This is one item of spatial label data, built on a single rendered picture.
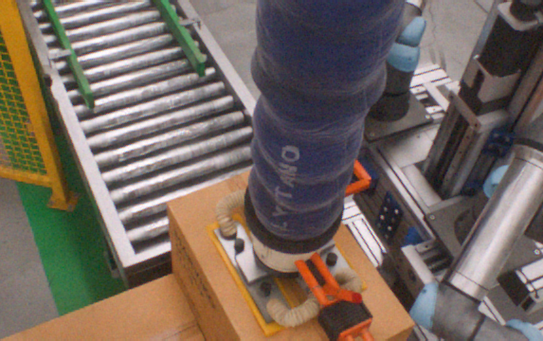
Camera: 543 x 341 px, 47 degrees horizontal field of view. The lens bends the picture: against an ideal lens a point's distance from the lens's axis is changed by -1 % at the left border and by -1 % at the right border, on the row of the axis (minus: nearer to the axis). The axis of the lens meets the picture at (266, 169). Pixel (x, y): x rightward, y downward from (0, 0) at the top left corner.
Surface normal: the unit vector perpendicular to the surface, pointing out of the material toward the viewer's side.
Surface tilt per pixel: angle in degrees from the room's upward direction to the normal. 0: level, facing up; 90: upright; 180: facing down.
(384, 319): 0
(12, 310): 0
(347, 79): 93
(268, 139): 77
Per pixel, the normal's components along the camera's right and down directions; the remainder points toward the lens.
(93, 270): 0.07, -0.62
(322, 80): -0.03, 0.87
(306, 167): -0.14, 0.63
